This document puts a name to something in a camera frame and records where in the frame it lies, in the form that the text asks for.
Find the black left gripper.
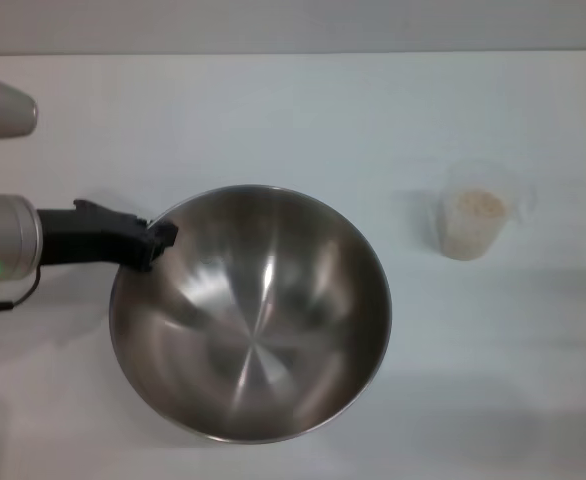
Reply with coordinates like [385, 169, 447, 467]
[36, 199, 180, 274]

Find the stainless steel mixing bowl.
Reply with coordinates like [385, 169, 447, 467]
[108, 184, 393, 445]

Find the translucent plastic measuring cup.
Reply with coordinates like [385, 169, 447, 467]
[436, 158, 538, 262]

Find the beige uncooked rice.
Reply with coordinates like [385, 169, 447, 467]
[442, 188, 505, 261]

